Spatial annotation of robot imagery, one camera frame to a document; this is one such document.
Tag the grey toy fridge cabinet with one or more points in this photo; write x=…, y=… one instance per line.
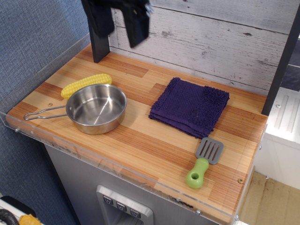
x=80, y=181

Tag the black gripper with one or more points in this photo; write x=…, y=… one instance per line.
x=135, y=16

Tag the dark left upright post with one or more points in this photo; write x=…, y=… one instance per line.
x=100, y=46

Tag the yellow object bottom left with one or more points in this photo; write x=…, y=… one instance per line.
x=29, y=220

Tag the small metal pot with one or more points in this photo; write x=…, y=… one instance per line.
x=95, y=109

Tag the dark right upright post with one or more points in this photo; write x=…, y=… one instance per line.
x=283, y=63

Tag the yellow toy corn cob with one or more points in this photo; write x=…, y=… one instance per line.
x=71, y=88

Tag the dark upright post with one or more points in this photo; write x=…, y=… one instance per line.
x=100, y=46
x=283, y=63

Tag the white side appliance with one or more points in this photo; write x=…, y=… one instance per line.
x=278, y=155

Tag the purple towel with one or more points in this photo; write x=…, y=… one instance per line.
x=190, y=108

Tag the grey spatula green handle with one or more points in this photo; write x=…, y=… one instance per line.
x=208, y=153

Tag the silver dispenser button panel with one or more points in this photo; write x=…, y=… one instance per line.
x=122, y=207

